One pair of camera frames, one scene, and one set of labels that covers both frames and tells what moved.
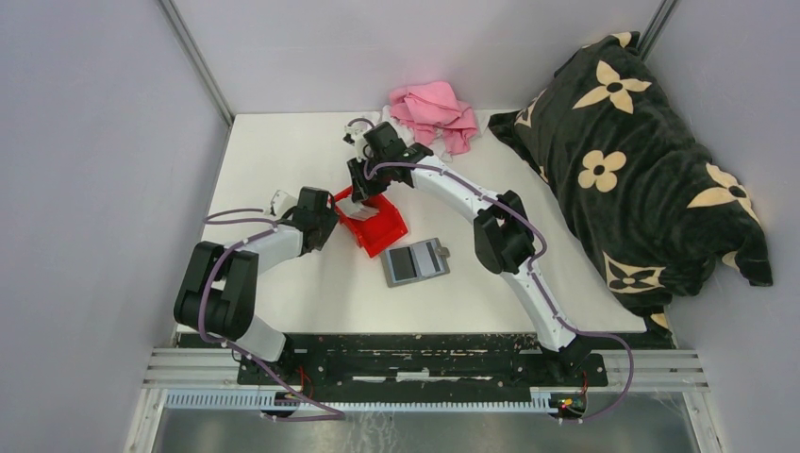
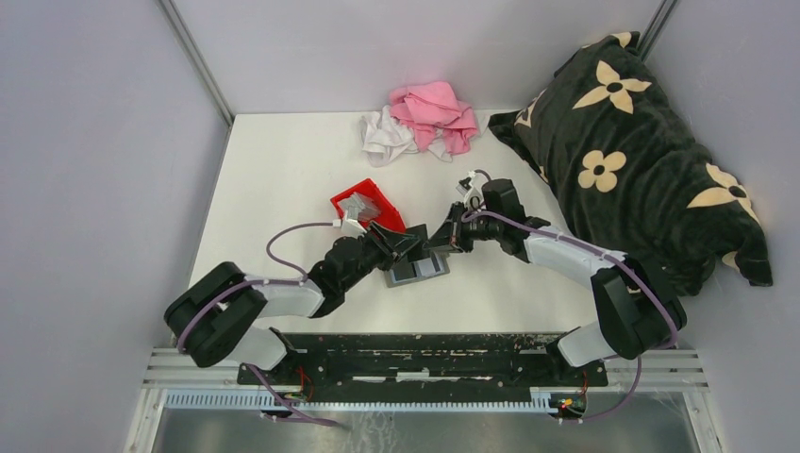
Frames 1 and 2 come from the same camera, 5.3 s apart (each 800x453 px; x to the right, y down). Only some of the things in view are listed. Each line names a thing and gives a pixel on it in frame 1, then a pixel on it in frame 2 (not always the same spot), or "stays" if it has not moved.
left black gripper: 330,220 → 394,243
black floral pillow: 658,213 stays
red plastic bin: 376,233 stays
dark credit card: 402,263 stays
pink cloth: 432,110 stays
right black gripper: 359,188 → 451,237
